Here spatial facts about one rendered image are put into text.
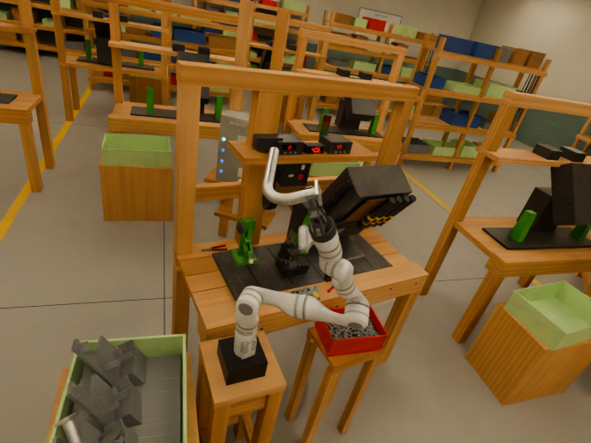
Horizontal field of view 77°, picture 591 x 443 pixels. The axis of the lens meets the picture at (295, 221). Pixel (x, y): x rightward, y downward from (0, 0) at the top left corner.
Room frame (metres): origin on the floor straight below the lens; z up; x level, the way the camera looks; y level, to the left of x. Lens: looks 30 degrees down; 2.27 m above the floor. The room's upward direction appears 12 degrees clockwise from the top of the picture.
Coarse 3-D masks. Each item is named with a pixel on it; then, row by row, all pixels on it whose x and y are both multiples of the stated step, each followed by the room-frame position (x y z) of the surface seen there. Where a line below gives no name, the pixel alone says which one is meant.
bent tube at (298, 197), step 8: (272, 152) 1.04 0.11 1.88; (272, 160) 1.00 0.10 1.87; (272, 168) 0.97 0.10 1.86; (264, 176) 0.94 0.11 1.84; (272, 176) 0.94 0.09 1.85; (264, 184) 0.91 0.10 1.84; (272, 184) 0.92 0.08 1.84; (264, 192) 0.88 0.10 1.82; (272, 192) 0.87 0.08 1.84; (296, 192) 0.84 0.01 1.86; (304, 192) 0.84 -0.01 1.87; (312, 192) 0.84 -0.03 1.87; (320, 192) 0.86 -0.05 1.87; (272, 200) 0.85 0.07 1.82; (280, 200) 0.84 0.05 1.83; (288, 200) 0.83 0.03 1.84; (296, 200) 0.83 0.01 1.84; (304, 200) 0.84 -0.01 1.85; (320, 200) 0.82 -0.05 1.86
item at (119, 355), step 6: (120, 348) 0.97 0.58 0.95; (114, 354) 0.93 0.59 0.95; (120, 354) 0.94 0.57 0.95; (126, 354) 0.94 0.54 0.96; (132, 354) 0.95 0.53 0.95; (102, 360) 0.85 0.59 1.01; (108, 360) 0.87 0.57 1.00; (114, 360) 0.87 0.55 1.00; (120, 360) 0.92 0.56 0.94; (102, 366) 0.84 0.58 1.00; (108, 366) 0.85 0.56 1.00; (114, 366) 0.85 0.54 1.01
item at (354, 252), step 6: (342, 240) 1.86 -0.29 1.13; (348, 240) 1.87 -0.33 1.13; (342, 246) 1.79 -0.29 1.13; (348, 246) 1.80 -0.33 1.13; (354, 246) 1.82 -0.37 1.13; (342, 252) 1.73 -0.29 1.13; (348, 252) 1.74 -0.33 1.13; (354, 252) 1.75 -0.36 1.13; (360, 252) 1.77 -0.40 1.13; (348, 258) 1.69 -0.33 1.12; (354, 258) 1.72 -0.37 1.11
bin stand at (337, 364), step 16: (304, 352) 1.42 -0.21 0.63; (368, 352) 1.36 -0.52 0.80; (304, 368) 1.40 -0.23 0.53; (336, 368) 1.24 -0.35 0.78; (368, 368) 1.40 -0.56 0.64; (304, 384) 1.42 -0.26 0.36; (320, 384) 1.27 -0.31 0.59; (336, 384) 1.58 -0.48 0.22; (288, 400) 1.44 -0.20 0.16; (320, 400) 1.24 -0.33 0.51; (352, 400) 1.41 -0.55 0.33; (288, 416) 1.40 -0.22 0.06; (320, 416) 1.25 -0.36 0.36; (352, 416) 1.41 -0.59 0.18; (304, 432) 1.27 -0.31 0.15
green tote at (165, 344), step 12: (156, 336) 1.05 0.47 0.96; (168, 336) 1.07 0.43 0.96; (180, 336) 1.08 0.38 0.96; (96, 348) 0.96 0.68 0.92; (144, 348) 1.03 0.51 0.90; (156, 348) 1.05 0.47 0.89; (168, 348) 1.06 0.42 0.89; (180, 348) 1.08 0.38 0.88; (72, 360) 0.86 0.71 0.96; (72, 372) 0.82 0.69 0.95; (180, 396) 0.92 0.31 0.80; (60, 408) 0.69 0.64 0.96; (72, 408) 0.76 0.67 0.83; (180, 408) 0.87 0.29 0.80; (60, 420) 0.66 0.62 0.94; (180, 420) 0.82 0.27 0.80; (60, 432) 0.64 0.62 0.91; (180, 432) 0.78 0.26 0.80
